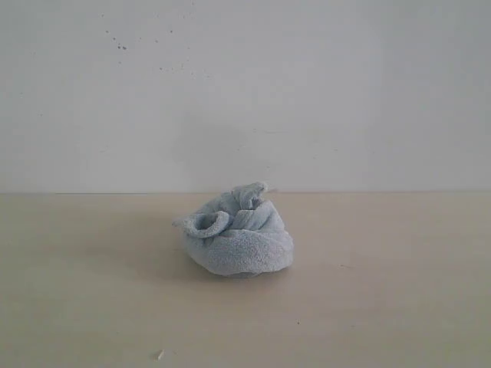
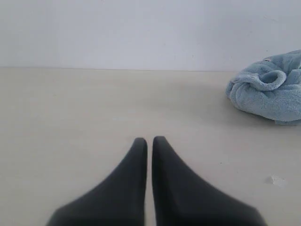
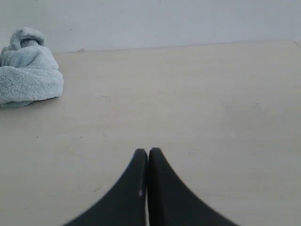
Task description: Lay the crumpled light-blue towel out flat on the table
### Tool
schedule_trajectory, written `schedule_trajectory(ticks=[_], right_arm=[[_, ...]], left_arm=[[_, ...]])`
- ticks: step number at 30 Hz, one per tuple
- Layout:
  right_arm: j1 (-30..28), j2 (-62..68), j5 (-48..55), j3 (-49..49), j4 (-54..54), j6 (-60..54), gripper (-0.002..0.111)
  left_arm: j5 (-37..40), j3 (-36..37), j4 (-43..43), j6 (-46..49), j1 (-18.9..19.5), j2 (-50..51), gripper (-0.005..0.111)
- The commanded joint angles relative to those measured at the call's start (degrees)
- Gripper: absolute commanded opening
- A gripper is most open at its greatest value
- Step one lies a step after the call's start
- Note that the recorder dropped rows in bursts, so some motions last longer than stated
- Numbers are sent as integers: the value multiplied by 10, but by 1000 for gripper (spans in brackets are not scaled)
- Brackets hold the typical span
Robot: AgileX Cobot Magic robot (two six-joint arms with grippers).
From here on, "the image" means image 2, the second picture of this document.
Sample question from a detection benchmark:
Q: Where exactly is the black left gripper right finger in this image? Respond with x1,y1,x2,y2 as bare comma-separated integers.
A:
152,136,259,226

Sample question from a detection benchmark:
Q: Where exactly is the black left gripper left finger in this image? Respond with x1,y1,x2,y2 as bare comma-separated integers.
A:
48,137,148,226

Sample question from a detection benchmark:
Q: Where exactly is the light blue terry towel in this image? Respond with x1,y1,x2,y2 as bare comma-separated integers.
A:
226,50,301,125

